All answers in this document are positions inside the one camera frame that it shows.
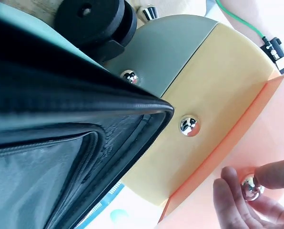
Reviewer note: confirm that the black round wheel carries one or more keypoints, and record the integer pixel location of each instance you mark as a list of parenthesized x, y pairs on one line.
[(92, 21)]

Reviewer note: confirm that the orange drawer with chrome knob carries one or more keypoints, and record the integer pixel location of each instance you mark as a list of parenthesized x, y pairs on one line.
[(251, 133)]

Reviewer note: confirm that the black zippered case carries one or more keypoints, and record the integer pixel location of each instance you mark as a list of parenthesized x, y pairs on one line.
[(37, 107)]

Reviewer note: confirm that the green drawer with chrome knob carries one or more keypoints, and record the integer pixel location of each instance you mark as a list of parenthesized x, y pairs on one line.
[(168, 47)]

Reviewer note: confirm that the person's right hand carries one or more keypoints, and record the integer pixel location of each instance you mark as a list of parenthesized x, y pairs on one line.
[(258, 219)]

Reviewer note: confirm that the black wrist band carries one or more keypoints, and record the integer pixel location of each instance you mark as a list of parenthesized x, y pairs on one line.
[(279, 56)]

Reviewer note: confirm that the beige drawer with chrome knob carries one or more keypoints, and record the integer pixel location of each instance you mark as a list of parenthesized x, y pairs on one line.
[(149, 13)]

